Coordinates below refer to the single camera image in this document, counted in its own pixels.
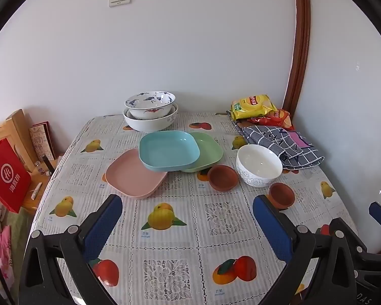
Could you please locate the pink square plate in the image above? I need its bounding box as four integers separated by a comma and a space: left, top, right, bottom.
105, 148, 169, 200

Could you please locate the large plain white bowl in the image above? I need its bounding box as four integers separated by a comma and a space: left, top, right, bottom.
123, 103, 179, 133

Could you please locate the wooden side table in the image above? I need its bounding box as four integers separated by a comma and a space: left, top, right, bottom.
19, 156, 64, 212

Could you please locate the red paper bag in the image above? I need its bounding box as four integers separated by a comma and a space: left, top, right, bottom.
0, 138, 31, 214

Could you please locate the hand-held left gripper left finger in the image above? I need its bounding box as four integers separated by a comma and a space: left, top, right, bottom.
18, 194, 123, 305

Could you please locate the fruit print lace tablecloth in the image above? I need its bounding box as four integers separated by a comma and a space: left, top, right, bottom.
27, 111, 359, 305

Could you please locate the small brown bowl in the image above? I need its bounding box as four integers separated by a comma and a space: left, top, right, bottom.
268, 182, 295, 210
207, 165, 239, 192

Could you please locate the doodle print booklet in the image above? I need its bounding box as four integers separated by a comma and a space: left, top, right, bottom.
29, 121, 56, 162

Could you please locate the light blue square plate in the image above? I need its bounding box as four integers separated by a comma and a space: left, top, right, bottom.
139, 130, 200, 171

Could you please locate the pink printed cloth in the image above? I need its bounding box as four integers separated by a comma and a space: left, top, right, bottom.
0, 229, 13, 296

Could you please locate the white bowl blue crane print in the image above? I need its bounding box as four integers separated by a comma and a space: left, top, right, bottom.
124, 91, 177, 119

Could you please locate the yellow chip bag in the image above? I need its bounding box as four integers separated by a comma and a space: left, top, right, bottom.
230, 94, 277, 121

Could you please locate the red chip bag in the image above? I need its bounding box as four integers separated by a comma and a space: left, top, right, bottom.
248, 109, 295, 131

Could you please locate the brown wooden door frame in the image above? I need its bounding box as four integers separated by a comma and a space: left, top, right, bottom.
282, 0, 312, 115

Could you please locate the white bowl grey swirl print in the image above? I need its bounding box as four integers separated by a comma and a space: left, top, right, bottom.
236, 144, 283, 187

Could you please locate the black tube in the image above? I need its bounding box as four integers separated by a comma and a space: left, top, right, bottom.
41, 155, 54, 174

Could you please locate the grey checked cloth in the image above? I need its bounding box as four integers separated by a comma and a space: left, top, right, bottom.
235, 124, 325, 170

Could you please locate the pink cloth piece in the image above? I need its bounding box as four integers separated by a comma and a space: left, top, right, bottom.
287, 131, 309, 148

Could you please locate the light wooden chair back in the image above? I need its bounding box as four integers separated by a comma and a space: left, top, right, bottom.
0, 109, 39, 172

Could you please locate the light green square plate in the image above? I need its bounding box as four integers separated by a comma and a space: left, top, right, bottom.
180, 132, 224, 174

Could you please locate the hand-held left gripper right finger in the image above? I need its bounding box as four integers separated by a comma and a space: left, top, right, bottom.
252, 194, 359, 305

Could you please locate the pale green cloth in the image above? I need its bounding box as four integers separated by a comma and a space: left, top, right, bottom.
0, 210, 35, 248

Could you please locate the thin black rod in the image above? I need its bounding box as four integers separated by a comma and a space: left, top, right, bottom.
0, 233, 16, 305

